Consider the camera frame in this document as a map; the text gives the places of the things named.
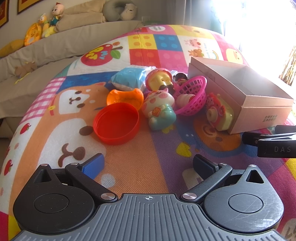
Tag black red keychain toy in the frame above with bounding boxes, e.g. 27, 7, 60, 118
173, 72, 188, 86

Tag grey bear neck pillow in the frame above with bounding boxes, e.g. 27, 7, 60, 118
102, 0, 137, 22

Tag pink pig toy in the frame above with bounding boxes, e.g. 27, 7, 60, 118
142, 88, 177, 131

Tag small brown plush toy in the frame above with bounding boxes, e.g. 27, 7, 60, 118
15, 62, 37, 79

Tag folded beige blanket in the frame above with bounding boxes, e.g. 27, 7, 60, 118
55, 0, 106, 32

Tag framed red picture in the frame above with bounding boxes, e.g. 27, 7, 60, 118
0, 0, 9, 28
17, 0, 42, 14

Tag pink gold cupcake toy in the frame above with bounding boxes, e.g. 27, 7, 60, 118
145, 68, 175, 94

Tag yellow tiger plush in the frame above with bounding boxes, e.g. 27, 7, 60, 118
23, 14, 48, 46

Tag pink plastic net scoop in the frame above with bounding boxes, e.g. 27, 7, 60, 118
173, 76, 207, 116

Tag blue white tissue pack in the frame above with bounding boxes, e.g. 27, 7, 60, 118
110, 65, 156, 91

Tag orange plastic toy piece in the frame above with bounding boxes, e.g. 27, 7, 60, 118
106, 88, 144, 110

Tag cartoon boy doll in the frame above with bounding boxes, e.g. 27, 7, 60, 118
42, 2, 65, 38

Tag colourful cartoon play mat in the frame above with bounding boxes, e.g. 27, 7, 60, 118
1, 25, 295, 240

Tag red plastic lid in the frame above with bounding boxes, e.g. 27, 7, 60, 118
93, 103, 140, 145

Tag yellow toy camera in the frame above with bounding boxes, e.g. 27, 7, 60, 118
206, 93, 234, 131

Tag pink cardboard box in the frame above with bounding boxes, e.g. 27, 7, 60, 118
188, 57, 293, 134

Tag beige sofa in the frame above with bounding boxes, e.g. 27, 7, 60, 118
1, 20, 143, 138

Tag yellow pillow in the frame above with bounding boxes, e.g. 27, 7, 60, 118
0, 39, 24, 58

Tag cream swirl toy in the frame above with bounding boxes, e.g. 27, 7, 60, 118
176, 94, 195, 108

